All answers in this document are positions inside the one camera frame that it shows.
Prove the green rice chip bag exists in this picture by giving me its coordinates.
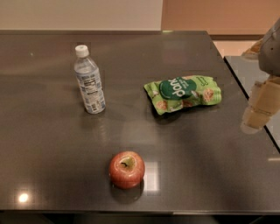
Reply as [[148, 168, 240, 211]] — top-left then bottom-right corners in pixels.
[[143, 75, 222, 116]]

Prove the red apple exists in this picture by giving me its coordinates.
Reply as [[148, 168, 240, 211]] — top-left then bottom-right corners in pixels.
[[108, 151, 145, 189]]

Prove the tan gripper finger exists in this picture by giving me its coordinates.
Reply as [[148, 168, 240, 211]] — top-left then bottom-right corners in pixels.
[[241, 107, 270, 134], [248, 76, 280, 115]]

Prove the clear plastic water bottle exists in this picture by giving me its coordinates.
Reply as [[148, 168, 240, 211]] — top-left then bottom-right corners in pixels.
[[74, 45, 106, 115]]

